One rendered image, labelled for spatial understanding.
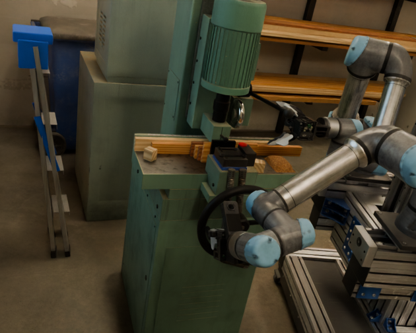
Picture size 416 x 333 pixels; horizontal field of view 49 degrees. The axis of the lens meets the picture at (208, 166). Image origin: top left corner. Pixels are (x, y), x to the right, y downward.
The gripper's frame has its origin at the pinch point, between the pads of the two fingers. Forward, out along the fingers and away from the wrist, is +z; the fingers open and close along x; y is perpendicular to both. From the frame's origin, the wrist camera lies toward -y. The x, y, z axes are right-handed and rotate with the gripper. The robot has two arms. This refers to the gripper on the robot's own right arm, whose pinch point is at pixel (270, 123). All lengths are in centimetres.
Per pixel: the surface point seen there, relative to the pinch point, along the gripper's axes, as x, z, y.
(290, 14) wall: -28, -140, -258
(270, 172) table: 19.8, -5.8, -2.5
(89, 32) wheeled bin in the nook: 0, 45, -191
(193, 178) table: 22.0, 24.3, -1.5
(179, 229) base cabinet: 43, 26, -3
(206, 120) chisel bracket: 6.4, 15.8, -20.1
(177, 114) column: 9.1, 22.8, -35.2
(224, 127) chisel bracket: 6.3, 11.4, -11.7
